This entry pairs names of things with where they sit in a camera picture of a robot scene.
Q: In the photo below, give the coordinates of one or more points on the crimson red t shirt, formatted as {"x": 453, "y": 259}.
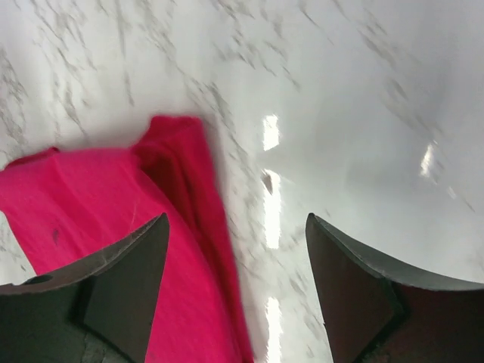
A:
{"x": 64, "y": 205}

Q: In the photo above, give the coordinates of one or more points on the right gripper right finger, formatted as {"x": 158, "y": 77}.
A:
{"x": 377, "y": 308}

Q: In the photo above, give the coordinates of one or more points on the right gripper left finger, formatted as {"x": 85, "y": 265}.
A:
{"x": 100, "y": 308}

